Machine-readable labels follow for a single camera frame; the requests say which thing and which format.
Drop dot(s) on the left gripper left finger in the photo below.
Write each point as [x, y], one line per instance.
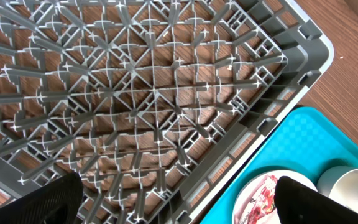
[56, 202]

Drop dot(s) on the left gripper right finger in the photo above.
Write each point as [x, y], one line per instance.
[299, 204]

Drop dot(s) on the red snack wrapper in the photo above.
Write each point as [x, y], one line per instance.
[262, 201]

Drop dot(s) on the large white plate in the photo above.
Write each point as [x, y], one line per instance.
[242, 204]

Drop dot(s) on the teal plastic tray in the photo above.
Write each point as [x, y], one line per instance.
[305, 142]

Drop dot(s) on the white cup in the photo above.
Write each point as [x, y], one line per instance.
[340, 184]

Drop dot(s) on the grey dish rack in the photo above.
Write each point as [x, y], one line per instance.
[156, 104]

